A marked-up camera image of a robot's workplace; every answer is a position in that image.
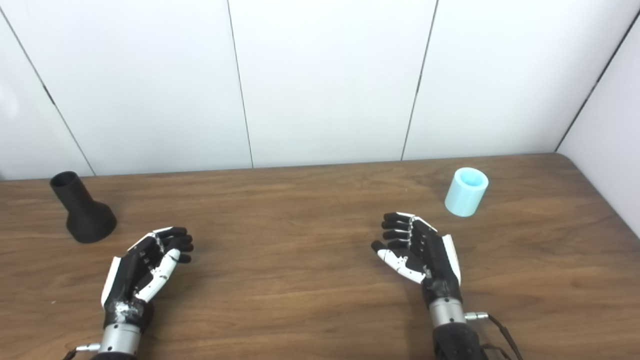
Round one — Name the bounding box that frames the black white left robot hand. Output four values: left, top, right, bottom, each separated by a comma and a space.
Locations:
101, 226, 195, 332

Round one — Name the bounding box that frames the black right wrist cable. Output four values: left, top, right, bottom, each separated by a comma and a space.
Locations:
465, 311, 524, 360

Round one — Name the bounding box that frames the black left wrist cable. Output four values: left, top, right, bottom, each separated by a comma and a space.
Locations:
62, 342, 101, 360

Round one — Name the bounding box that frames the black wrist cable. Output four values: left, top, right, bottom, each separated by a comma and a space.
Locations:
62, 342, 101, 360
465, 311, 524, 360

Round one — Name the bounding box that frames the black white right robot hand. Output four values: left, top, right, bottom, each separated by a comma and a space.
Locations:
371, 212, 463, 307

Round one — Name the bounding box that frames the black flared nozzle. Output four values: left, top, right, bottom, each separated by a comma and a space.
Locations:
49, 171, 118, 244

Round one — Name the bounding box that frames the light-blue cylindrical hose piece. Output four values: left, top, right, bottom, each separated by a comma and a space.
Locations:
444, 167, 489, 218

